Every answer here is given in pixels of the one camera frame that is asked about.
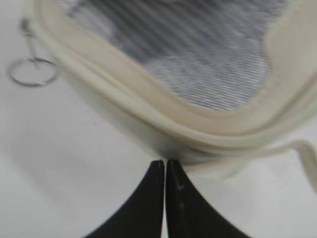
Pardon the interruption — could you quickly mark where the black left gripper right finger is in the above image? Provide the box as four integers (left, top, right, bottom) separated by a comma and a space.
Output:
165, 160, 244, 238

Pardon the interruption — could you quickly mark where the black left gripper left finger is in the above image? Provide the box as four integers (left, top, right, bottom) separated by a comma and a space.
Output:
87, 160, 165, 238

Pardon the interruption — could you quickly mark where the silver ring zipper pull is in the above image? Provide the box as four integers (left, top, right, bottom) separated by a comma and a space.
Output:
7, 18, 58, 88

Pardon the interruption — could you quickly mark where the cream zippered bag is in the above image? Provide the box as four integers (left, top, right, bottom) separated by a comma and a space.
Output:
32, 0, 317, 183

